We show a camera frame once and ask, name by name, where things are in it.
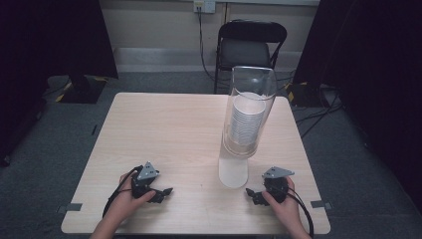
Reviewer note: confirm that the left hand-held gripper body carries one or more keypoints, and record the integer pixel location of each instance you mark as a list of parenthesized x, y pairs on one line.
[(147, 173)]

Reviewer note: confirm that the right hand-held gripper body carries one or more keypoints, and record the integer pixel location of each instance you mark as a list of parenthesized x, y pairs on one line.
[(276, 186)]

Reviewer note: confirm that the person's right hand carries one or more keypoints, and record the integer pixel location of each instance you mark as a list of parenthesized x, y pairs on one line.
[(287, 209)]

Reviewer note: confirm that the person's left hand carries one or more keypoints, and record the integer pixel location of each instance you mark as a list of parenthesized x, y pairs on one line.
[(128, 202)]

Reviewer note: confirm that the clear tube cup dispenser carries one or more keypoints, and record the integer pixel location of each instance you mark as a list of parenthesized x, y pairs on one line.
[(234, 172)]

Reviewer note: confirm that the grey tape strip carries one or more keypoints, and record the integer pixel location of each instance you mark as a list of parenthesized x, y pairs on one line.
[(320, 204), (70, 207)]

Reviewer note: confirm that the black marker pen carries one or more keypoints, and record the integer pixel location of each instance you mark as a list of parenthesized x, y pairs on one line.
[(94, 129)]

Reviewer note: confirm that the stack of white paper cups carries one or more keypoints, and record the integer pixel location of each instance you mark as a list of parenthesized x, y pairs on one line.
[(247, 122)]

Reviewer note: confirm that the black stand base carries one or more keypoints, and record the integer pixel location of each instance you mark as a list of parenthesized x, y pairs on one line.
[(305, 94), (83, 91)]

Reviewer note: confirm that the black folding chair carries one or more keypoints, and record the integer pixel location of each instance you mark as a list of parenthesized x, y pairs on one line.
[(245, 49)]

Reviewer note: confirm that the black curtain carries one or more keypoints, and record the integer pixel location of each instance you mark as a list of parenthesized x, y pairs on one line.
[(375, 66), (49, 40)]

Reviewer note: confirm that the white wall socket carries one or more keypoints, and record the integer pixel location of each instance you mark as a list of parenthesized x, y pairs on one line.
[(204, 6)]

